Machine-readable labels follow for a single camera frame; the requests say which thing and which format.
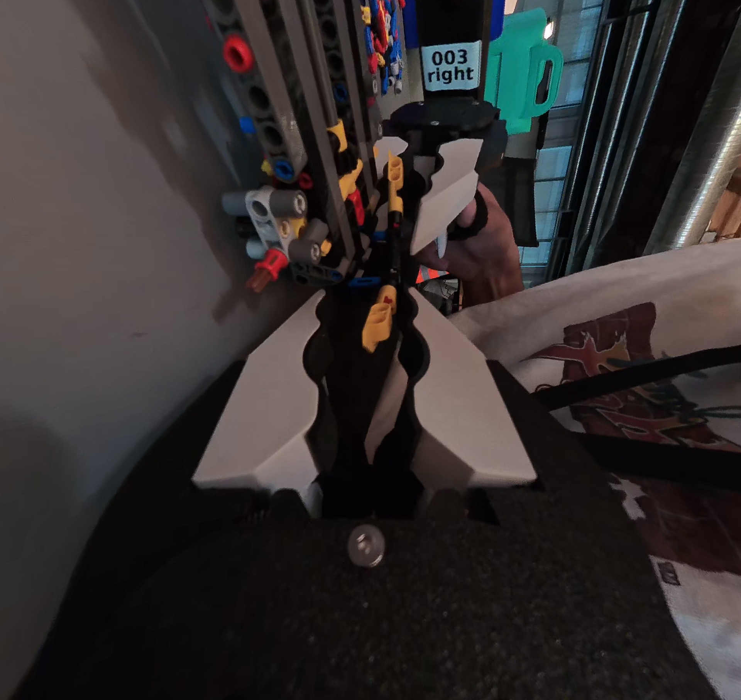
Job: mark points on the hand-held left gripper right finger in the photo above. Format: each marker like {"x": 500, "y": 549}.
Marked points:
{"x": 469, "y": 416}

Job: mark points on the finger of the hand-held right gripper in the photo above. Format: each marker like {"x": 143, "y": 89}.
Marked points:
{"x": 389, "y": 147}
{"x": 451, "y": 190}

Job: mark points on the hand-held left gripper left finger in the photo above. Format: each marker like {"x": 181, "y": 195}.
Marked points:
{"x": 260, "y": 416}

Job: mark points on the grey black lego chassis assembly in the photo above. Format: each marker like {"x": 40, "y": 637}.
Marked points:
{"x": 278, "y": 75}

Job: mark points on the pile of red blue lego pins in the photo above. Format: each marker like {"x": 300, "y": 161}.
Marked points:
{"x": 379, "y": 17}

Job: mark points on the person's right hand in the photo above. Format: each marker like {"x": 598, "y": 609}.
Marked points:
{"x": 492, "y": 266}

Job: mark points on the teal fabric bag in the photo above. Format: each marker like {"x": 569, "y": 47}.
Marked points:
{"x": 515, "y": 75}

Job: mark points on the white printed t-shirt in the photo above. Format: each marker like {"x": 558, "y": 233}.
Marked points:
{"x": 608, "y": 283}

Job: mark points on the silver ventilation duct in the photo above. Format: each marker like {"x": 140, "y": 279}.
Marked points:
{"x": 694, "y": 161}

